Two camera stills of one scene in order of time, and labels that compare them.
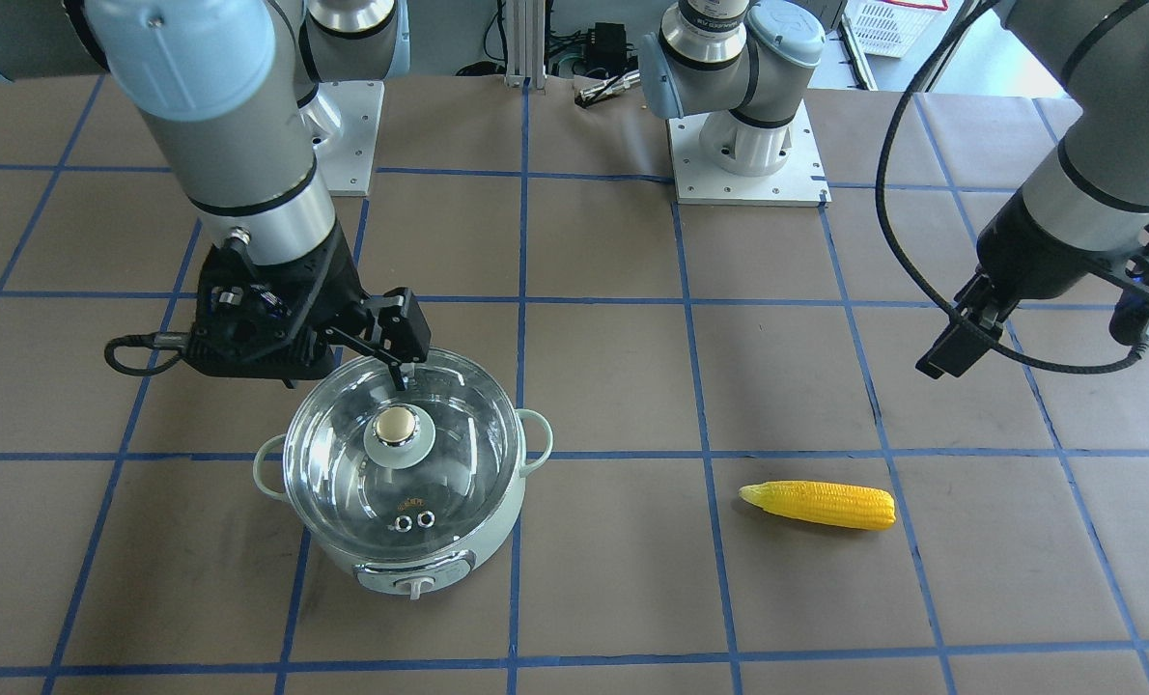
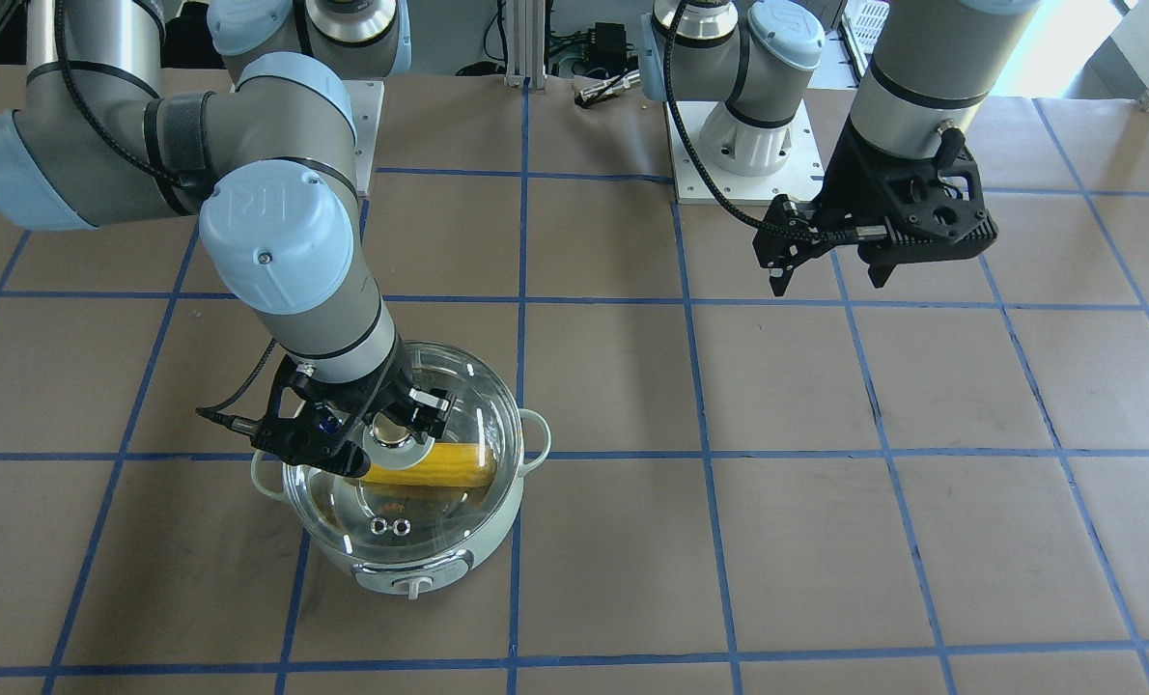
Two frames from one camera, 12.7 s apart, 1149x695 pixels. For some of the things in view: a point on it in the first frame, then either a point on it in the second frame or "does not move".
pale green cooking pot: x=413 y=577 does not move
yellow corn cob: x=840 y=505 → x=450 y=464
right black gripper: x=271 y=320 → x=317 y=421
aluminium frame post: x=525 y=42 does not move
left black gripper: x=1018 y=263 → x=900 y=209
